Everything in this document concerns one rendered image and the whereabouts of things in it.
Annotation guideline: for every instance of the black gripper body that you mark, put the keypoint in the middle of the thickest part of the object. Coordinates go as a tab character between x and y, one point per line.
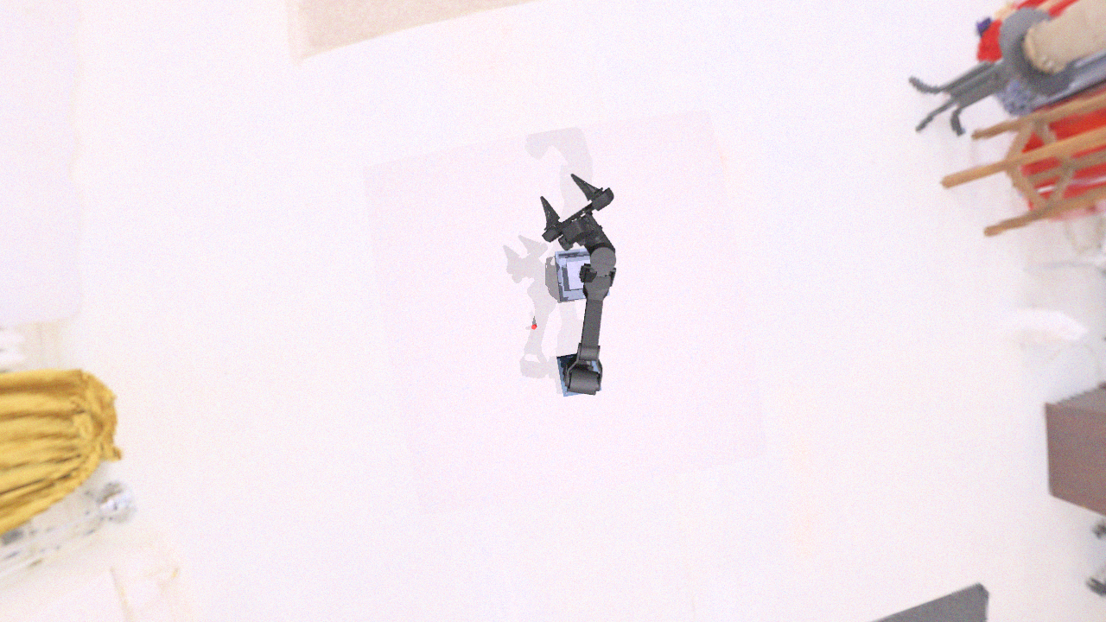
598	202

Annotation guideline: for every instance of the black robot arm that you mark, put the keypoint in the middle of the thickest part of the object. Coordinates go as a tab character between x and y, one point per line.
597	277

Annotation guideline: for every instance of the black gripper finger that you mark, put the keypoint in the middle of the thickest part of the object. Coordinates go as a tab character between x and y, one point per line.
589	190
550	214

